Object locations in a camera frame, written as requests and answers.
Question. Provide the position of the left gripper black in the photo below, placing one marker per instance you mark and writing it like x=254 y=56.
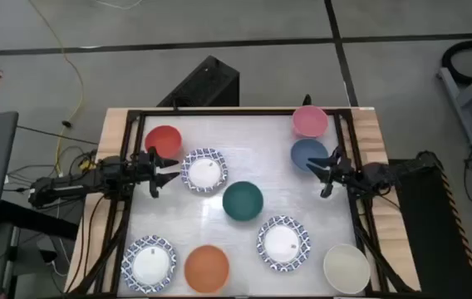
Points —
x=144 y=170

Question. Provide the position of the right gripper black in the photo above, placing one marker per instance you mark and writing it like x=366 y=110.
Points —
x=344 y=172

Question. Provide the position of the blue bowl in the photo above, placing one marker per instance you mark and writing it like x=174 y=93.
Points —
x=306 y=149

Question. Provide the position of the red bowl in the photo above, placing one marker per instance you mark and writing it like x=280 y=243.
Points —
x=163 y=139

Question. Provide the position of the blue patterned white plate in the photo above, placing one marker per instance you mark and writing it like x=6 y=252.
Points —
x=283 y=243
x=148 y=265
x=204 y=171

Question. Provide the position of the pink bowl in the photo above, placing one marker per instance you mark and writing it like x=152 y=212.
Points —
x=310 y=121

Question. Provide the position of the green bowl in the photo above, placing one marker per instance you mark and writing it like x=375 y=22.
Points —
x=242 y=201

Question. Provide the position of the cream white bowl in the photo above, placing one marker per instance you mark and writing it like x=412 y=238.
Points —
x=346 y=268

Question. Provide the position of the orange bowl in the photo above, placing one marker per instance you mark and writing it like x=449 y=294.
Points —
x=207 y=269

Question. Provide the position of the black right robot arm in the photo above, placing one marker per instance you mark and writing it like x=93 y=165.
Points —
x=385 y=174

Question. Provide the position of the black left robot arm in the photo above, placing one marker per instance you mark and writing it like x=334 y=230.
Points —
x=94 y=177

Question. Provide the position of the black computer tower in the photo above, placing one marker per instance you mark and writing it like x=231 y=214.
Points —
x=207 y=83

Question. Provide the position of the black metal beam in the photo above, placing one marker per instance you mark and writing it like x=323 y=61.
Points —
x=36 y=220

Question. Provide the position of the grey metal stand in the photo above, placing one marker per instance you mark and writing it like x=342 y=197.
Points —
x=468 y=95

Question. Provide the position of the black frame clamp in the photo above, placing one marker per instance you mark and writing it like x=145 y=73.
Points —
x=307 y=99

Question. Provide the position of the black aluminium table frame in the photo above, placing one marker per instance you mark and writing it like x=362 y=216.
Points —
x=236 y=112

